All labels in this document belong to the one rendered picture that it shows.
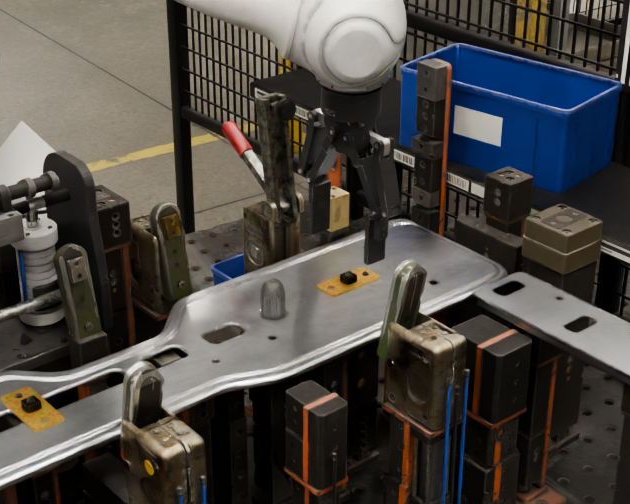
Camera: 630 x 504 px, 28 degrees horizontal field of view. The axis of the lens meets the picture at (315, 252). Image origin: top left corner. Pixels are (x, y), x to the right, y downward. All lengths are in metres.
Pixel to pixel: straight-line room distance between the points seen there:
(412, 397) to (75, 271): 0.43
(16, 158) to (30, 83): 3.35
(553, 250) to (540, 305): 0.10
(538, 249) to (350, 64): 0.54
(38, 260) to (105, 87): 3.81
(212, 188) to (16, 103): 1.20
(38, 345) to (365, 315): 0.41
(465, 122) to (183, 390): 0.70
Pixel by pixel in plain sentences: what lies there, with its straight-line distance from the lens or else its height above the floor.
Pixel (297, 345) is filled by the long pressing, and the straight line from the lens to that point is 1.52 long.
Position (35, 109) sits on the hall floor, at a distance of 5.19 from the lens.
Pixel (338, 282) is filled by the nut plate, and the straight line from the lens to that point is 1.65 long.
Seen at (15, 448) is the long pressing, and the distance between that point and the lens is 1.38.
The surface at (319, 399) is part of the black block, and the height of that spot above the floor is 0.99.
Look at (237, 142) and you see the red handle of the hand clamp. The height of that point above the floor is 1.13.
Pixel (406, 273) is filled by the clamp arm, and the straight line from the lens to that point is 1.45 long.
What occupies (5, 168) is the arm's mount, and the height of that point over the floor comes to 0.96.
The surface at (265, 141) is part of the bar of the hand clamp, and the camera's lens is 1.69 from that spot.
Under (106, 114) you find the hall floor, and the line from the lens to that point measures 5.09.
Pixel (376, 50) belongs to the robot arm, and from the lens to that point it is 1.28.
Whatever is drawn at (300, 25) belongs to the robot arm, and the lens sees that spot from 1.32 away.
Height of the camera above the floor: 1.79
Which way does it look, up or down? 27 degrees down
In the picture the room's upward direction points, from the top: straight up
